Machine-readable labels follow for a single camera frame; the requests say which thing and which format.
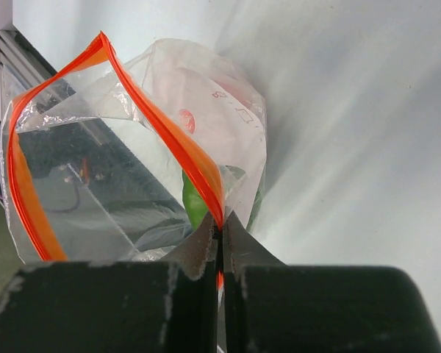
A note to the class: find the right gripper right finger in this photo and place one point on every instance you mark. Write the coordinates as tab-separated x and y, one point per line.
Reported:
274	307

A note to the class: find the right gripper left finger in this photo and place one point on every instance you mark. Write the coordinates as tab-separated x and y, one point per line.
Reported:
169	305

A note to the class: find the green bell pepper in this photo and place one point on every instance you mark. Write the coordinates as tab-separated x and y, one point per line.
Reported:
243	195

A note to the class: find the clear orange zip bag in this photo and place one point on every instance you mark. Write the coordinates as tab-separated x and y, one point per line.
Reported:
200	111

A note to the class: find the aluminium front rail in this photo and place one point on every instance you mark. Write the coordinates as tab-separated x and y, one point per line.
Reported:
21	66

